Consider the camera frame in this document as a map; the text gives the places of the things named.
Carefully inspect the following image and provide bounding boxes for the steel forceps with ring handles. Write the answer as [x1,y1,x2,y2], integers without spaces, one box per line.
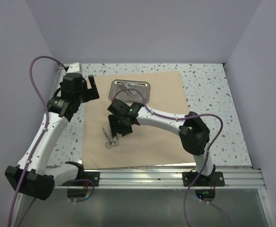
[110,130,119,147]

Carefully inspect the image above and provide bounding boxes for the small steel scissors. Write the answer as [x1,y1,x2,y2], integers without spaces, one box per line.
[102,127,112,149]

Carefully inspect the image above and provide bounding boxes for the beige surgical wrap cloth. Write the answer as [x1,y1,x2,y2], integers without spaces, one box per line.
[81,70,197,170]

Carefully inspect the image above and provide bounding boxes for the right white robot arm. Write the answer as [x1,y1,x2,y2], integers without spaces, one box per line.
[107,99,216,186]

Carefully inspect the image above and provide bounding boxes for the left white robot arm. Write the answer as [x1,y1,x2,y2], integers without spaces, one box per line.
[5,73,99,201]

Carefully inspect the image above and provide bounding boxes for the stainless steel instrument tray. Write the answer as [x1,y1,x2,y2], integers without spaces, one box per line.
[109,79,151,103]

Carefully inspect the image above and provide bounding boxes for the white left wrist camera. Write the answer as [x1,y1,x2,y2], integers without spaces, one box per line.
[66,62,82,74]

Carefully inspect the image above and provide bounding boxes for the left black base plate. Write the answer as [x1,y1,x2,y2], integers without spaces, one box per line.
[79,171,100,187]

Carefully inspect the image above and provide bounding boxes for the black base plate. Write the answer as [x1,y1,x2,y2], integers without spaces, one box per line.
[79,171,100,187]
[182,169,225,187]

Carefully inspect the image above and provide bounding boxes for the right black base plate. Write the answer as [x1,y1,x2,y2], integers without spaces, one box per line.
[182,169,225,187]

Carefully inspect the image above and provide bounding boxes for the aluminium mounting rail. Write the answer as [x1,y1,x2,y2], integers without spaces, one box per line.
[52,166,264,190]

